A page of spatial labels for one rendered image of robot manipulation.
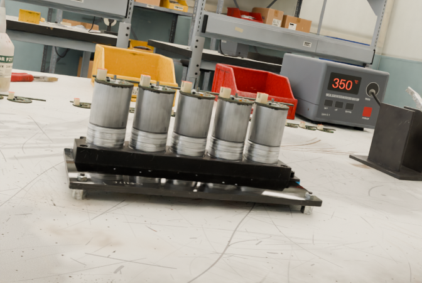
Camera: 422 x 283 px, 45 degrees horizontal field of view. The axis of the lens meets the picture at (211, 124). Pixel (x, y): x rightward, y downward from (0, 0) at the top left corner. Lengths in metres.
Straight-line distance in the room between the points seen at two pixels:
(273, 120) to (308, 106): 0.44
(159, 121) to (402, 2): 6.41
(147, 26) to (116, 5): 2.33
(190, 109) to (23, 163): 0.11
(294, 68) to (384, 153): 0.33
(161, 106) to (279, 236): 0.11
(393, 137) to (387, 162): 0.03
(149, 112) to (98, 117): 0.03
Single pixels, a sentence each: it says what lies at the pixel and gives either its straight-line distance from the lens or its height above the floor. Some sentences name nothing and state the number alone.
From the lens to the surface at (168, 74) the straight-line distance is 0.73.
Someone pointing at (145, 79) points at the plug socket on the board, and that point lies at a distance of 0.33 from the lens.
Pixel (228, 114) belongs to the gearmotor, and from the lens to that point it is 0.35.
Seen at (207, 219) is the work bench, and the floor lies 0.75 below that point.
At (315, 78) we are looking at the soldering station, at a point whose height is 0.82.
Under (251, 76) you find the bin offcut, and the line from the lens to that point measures 0.87.
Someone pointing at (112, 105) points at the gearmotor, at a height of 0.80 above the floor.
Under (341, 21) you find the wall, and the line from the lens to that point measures 6.28.
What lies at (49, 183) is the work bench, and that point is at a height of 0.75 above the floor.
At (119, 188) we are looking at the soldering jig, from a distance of 0.29.
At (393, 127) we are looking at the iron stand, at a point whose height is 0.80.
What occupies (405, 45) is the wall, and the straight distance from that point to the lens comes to 6.52.
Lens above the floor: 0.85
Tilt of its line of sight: 10 degrees down
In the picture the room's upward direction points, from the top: 11 degrees clockwise
